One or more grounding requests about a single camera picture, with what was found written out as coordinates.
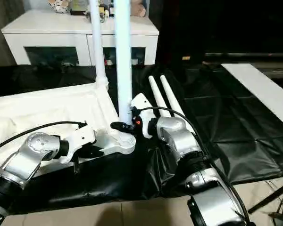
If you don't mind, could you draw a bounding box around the black left wrist camera cable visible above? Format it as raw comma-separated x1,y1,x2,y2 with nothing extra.
0,121,87,154

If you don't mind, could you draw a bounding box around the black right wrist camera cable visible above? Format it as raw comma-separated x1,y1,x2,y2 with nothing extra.
131,106,251,226

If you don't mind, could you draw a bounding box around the white sideboard cabinet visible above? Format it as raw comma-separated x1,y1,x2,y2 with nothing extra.
0,8,160,66

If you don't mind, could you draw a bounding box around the black plastic mat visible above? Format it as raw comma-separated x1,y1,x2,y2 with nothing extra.
0,62,283,214

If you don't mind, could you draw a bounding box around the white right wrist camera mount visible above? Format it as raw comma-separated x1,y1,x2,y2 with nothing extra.
130,92,158,139

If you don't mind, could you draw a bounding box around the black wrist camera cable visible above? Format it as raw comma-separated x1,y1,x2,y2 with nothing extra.
131,106,251,226
0,121,87,154

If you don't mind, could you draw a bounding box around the black low cabinet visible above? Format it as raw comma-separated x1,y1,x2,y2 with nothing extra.
157,0,283,65

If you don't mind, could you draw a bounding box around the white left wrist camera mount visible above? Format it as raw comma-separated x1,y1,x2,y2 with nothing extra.
59,121,96,165

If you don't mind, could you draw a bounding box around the white plastic table leg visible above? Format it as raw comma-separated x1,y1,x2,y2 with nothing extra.
89,0,109,89
113,0,136,148
160,75,187,118
148,75,173,118

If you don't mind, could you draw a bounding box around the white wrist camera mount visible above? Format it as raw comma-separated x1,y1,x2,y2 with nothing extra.
59,121,96,165
130,92,158,139

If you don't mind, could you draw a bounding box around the red and white container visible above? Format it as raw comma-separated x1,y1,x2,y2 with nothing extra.
103,53,114,66

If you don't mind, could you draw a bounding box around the white flat board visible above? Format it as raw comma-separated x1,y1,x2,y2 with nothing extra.
221,63,283,130

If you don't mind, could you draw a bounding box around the dark grey curtain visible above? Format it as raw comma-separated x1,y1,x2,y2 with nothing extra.
0,0,27,67

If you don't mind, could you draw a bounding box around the dark frame with yellow cards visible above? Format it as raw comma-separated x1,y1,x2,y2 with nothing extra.
70,0,116,16

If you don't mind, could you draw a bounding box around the black tripod leg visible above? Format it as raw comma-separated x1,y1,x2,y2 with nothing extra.
248,179,283,214

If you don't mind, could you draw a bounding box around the white plastic table top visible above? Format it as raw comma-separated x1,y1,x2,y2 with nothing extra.
0,80,137,180

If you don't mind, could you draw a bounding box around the beige plush toy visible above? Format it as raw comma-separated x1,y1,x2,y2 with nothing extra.
130,0,147,17

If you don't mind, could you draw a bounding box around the spotted white plush toy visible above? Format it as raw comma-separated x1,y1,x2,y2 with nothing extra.
48,0,69,14

